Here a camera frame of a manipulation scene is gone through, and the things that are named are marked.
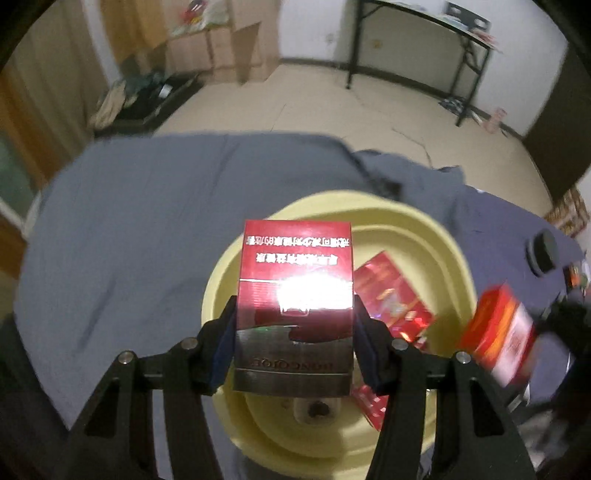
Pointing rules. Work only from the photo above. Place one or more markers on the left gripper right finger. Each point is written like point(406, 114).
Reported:
point(475, 435)

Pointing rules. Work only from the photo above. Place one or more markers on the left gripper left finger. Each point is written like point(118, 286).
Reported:
point(113, 438)

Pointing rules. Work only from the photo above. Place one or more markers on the red cigarette pack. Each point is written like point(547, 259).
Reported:
point(501, 337)

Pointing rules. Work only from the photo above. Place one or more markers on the red packet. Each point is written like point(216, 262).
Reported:
point(388, 297)

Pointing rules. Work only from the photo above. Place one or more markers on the red silver cigarette box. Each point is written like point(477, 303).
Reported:
point(294, 316)

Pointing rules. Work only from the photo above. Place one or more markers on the purple table cloth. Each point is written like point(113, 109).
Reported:
point(493, 234)

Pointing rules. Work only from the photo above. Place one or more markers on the dark door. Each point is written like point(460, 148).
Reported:
point(559, 141)

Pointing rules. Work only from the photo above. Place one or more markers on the grey blanket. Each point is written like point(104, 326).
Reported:
point(129, 232)

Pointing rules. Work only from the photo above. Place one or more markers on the pink item on floor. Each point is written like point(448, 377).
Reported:
point(495, 121)

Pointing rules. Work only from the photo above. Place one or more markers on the dark clothes on floor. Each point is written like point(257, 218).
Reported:
point(456, 105)

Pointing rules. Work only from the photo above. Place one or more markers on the box on desk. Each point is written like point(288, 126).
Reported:
point(469, 19)

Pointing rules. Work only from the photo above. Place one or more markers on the black folding desk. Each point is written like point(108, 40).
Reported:
point(434, 53)

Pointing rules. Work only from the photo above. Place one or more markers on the open black suitcase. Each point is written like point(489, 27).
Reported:
point(149, 100)

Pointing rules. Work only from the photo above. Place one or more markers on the brown curtain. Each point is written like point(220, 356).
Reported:
point(51, 80)

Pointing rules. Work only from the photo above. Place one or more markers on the wooden wardrobe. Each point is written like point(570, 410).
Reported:
point(231, 41)

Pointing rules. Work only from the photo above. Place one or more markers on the pile of boxes by wall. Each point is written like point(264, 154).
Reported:
point(569, 214)

